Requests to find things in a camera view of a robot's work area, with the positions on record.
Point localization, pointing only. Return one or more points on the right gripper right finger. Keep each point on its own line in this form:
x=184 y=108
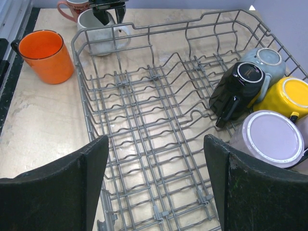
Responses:
x=252 y=195

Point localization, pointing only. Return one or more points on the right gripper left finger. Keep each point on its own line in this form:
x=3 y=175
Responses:
x=60 y=196

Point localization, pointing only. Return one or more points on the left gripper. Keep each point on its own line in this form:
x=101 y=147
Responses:
x=104 y=17

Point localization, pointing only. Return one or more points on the lavender mug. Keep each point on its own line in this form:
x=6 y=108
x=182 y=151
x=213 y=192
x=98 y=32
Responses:
x=270 y=137

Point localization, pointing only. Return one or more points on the yellow mug black handle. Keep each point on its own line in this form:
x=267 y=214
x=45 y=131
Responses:
x=289 y=97

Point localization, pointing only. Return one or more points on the white mug black handle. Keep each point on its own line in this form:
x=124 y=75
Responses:
x=238 y=88

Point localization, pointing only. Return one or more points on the purple mug black handle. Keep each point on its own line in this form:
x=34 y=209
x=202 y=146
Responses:
x=302 y=125

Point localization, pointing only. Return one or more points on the salmon pink mug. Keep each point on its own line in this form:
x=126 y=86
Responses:
x=76 y=7

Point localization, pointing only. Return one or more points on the orange mug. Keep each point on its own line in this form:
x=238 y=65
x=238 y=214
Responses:
x=46 y=53

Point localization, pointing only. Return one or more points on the grey wire dish rack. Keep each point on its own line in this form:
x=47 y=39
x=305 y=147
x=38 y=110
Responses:
x=152 y=101

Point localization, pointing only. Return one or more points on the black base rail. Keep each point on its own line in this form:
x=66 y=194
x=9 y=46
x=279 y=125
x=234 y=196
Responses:
x=13 y=73

